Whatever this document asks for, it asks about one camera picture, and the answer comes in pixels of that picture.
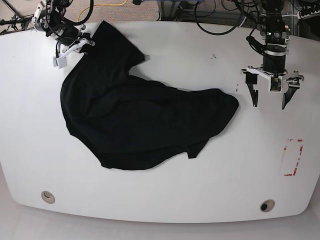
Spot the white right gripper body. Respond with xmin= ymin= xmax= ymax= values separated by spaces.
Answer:
xmin=61 ymin=32 xmax=96 ymax=55

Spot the red tape rectangle marking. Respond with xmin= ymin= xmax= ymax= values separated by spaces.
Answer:
xmin=280 ymin=139 xmax=304 ymax=177

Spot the yellow cable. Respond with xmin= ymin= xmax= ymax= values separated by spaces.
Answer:
xmin=76 ymin=0 xmax=128 ymax=25

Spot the right table grommet hole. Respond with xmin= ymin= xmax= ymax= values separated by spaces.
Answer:
xmin=260 ymin=199 xmax=275 ymax=213

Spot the table grommet hole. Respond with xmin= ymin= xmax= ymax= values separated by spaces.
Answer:
xmin=41 ymin=191 xmax=55 ymax=204
xmin=260 ymin=199 xmax=275 ymax=213

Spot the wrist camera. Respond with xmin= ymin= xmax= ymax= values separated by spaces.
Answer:
xmin=52 ymin=56 xmax=67 ymax=69
xmin=269 ymin=76 xmax=283 ymax=93

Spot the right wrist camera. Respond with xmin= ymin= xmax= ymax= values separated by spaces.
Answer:
xmin=52 ymin=56 xmax=67 ymax=69

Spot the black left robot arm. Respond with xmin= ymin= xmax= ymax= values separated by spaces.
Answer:
xmin=241 ymin=0 xmax=304 ymax=109

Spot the black T-shirt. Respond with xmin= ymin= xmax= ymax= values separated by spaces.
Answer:
xmin=60 ymin=21 xmax=239 ymax=171

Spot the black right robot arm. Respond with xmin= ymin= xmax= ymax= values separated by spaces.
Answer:
xmin=31 ymin=0 xmax=95 ymax=58

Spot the white power strip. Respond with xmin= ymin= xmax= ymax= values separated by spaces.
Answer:
xmin=297 ymin=5 xmax=320 ymax=20

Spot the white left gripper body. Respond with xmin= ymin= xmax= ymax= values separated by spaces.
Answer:
xmin=240 ymin=66 xmax=305 ymax=92

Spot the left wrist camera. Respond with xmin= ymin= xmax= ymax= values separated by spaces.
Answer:
xmin=269 ymin=76 xmax=283 ymax=93

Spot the left table grommet hole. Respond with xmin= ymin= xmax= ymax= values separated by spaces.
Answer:
xmin=41 ymin=191 xmax=55 ymax=204

